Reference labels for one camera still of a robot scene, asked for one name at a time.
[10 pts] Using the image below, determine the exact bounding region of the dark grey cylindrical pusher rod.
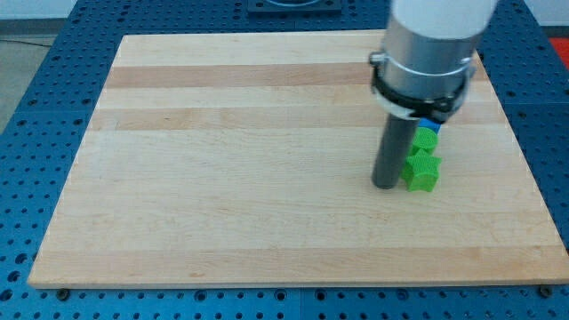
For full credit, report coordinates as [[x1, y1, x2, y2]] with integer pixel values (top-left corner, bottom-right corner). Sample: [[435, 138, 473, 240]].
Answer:
[[372, 115, 419, 189]]

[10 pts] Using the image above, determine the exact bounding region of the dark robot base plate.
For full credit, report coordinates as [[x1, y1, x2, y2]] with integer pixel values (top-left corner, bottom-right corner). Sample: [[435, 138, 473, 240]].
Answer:
[[245, 0, 342, 13]]

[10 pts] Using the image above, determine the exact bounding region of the green star block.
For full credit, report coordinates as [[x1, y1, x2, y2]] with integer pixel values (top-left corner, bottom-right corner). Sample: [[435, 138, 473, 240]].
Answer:
[[401, 149, 442, 192]]

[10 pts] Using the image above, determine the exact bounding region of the blue cube block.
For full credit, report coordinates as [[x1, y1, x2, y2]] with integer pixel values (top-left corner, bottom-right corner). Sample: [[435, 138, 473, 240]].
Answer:
[[419, 118, 441, 134]]

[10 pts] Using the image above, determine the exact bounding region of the green cylinder block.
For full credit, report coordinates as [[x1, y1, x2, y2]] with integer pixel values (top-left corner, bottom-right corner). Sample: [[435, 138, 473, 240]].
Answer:
[[409, 127, 438, 156]]

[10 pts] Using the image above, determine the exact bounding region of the red object at edge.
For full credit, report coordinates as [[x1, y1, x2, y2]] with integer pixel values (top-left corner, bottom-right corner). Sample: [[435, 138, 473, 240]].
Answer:
[[549, 37, 569, 68]]

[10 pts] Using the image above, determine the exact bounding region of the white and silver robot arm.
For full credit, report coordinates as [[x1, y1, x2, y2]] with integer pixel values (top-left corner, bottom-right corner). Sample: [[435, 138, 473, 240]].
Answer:
[[369, 0, 498, 124]]

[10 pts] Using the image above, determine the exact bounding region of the light wooden board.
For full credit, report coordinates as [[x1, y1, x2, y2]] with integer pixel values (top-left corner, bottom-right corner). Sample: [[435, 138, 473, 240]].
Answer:
[[28, 30, 568, 289]]

